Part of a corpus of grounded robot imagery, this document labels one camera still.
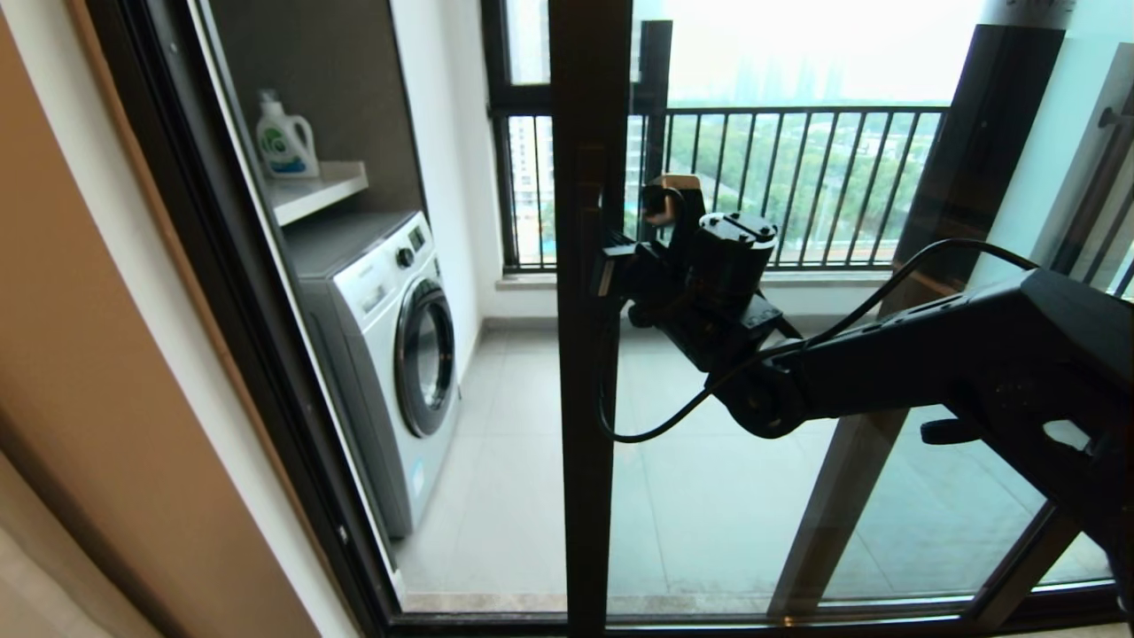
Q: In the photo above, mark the long black balcony railing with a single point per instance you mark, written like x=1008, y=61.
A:
x=824, y=112

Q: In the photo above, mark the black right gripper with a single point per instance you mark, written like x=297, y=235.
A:
x=709, y=292

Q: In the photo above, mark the white wall shelf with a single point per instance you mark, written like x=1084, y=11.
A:
x=319, y=190

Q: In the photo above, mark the dark brown fixed glass door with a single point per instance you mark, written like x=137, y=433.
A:
x=842, y=496

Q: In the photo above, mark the white front-load washing machine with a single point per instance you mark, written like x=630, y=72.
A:
x=381, y=354

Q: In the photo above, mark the long stone window sill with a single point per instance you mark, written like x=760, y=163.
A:
x=833, y=282

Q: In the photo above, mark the dark framed sliding glass door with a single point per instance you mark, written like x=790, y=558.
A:
x=159, y=106

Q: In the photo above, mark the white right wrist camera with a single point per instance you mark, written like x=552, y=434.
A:
x=664, y=199

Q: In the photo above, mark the dark brown sliding glass door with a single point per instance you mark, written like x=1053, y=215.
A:
x=589, y=487

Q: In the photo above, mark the white detergent bottle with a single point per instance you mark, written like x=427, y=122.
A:
x=286, y=142

